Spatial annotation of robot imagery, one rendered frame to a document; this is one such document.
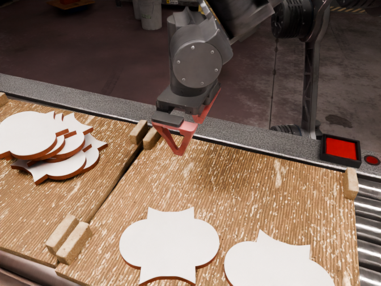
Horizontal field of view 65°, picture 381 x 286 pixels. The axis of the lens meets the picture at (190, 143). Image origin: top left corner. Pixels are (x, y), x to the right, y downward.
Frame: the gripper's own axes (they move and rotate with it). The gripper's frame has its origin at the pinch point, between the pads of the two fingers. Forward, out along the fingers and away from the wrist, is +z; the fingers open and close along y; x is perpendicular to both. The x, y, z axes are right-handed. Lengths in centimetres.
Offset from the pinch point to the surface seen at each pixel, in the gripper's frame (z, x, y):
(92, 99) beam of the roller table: 10.6, 35.5, 18.2
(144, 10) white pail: 76, 178, 304
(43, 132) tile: 1.9, 26.5, -6.9
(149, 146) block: 7.5, 9.6, 2.4
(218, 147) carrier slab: 8.9, -3.3, 8.5
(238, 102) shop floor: 101, 25, 177
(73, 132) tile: 3.5, 23.0, -3.4
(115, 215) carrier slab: 8.9, 7.6, -14.3
